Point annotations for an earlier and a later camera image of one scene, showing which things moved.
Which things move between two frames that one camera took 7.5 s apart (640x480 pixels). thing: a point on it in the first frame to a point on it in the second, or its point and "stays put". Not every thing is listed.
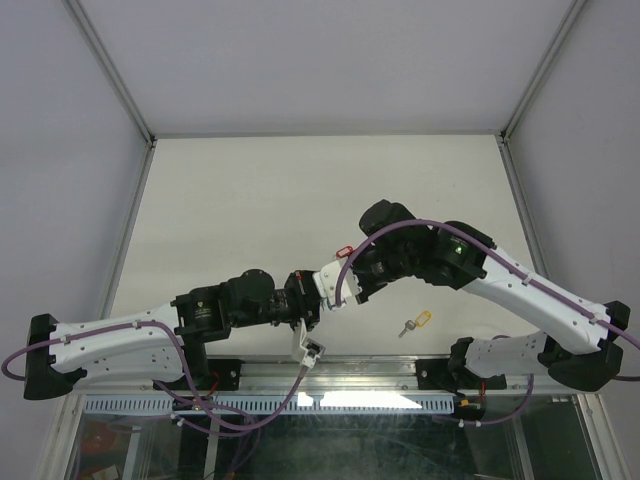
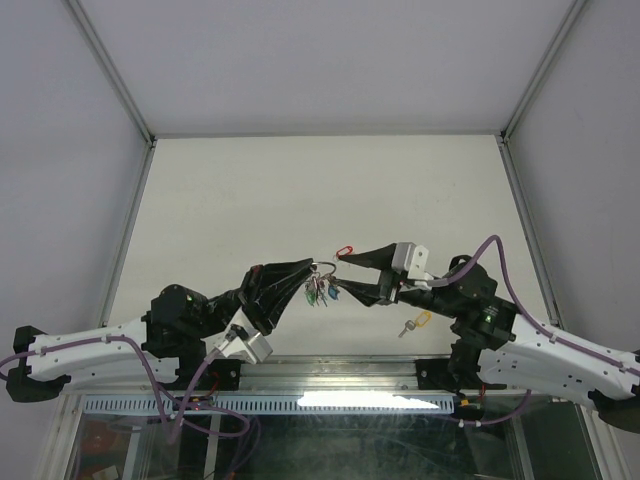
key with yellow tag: x=422 y=320 stays put
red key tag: x=345 y=251 stays put
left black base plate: x=224 y=375 stays put
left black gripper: x=307 y=298 to x=267 y=289
